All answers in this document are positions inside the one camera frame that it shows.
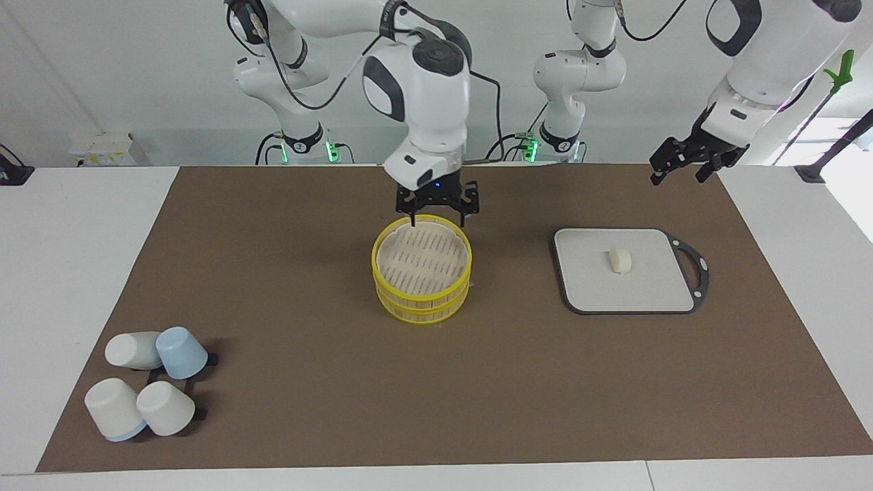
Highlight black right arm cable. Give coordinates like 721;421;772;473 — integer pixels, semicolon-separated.
251;3;505;166

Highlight white box yellow marks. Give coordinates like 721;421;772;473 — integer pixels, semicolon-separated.
68;132;137;166

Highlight thin black rod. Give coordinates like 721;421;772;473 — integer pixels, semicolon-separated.
773;89;836;166

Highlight white plastic cup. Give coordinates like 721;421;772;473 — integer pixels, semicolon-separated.
105;331;163;370

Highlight black left base cable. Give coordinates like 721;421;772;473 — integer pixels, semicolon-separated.
484;102;548;163

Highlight yellow bamboo steamer basket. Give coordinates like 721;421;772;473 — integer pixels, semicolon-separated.
372;214;473;301

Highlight black stand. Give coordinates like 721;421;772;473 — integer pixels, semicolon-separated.
795;109;873;183

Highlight green clip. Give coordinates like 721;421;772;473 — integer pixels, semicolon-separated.
824;49;855;96

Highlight black device on table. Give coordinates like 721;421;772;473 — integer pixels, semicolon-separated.
0;145;35;186

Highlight yellow rimmed bamboo steamer base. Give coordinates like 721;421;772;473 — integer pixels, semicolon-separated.
375;276;471;325

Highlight grey cutting board black rim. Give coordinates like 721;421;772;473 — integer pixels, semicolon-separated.
552;228;710;315

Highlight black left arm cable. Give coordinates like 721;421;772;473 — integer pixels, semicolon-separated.
617;0;690;43

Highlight light blue plastic cup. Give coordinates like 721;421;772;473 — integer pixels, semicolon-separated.
156;327;209;380

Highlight white cup with blue rim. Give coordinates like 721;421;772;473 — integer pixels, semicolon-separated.
85;378;148;443

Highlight black cup rack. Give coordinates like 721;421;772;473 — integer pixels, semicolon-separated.
147;353;219;422

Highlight brown table mat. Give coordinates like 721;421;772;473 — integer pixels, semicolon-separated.
35;166;873;473

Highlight cream plastic cup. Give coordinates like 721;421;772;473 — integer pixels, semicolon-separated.
136;381;196;437

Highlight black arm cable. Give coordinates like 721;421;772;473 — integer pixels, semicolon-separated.
251;3;505;166
617;0;690;43

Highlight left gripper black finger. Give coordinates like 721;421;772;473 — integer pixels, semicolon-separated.
649;138;691;186
696;155;727;183

